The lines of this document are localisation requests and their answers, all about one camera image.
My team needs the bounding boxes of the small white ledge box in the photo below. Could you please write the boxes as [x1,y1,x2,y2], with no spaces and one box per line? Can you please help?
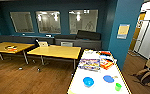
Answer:
[21,32,27,37]
[45,33,52,38]

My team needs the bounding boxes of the wide interior glass window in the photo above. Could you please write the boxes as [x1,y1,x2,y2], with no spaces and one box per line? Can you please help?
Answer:
[68,9,99,35]

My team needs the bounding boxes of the small blue white pack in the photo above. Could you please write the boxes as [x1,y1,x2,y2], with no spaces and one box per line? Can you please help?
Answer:
[100,55,111,61]

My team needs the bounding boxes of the red and black pack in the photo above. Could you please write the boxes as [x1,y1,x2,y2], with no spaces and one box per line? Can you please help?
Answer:
[99,50,113,57]

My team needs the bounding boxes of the yellow pillar sign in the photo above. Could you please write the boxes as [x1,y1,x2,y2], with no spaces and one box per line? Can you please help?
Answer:
[116,23,131,40]

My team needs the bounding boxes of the brown wooden door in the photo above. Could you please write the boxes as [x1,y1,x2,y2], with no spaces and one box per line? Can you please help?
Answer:
[129,12,147,53]

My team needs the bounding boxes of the small beige box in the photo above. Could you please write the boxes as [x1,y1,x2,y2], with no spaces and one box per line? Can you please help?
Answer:
[38,40,50,48]

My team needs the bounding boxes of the flat blue bowl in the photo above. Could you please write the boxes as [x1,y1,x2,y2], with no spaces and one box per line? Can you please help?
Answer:
[102,75,115,84]

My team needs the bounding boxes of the white work table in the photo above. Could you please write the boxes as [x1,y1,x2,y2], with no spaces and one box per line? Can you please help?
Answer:
[66,49,134,94]

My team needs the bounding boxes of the small orange box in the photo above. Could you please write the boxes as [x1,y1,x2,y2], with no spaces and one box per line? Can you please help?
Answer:
[4,45,19,53]

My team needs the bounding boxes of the dark grey sofa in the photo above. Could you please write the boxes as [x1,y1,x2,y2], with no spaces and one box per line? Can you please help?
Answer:
[0,34,103,51]

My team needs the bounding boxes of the white plastic bag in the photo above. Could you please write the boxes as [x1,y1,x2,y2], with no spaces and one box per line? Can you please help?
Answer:
[83,49,99,57]

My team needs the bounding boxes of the black sofa cushion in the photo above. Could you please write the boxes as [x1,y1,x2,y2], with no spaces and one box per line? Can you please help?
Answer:
[76,29,102,42]

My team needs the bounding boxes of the colourful snack packets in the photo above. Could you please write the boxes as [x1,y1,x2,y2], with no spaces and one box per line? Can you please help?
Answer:
[77,58,102,73]

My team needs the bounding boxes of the grey box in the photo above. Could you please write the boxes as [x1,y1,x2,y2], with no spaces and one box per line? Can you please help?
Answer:
[60,41,74,48]

